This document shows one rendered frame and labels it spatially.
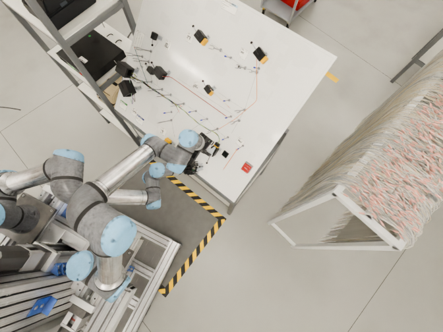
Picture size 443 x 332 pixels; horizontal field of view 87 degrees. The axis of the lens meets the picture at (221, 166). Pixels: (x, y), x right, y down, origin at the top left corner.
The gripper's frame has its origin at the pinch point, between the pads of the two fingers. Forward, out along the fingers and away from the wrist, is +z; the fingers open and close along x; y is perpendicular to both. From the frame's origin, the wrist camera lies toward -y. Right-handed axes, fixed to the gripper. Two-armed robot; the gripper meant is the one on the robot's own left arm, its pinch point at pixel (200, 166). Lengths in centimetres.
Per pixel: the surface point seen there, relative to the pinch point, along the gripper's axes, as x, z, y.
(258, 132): 18.9, 17.9, 31.5
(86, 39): 97, -32, -80
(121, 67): 65, -28, -39
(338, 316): -146, 123, 43
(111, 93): 62, -14, -86
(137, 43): 83, -17, -38
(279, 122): 23, 20, 44
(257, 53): 56, 2, 43
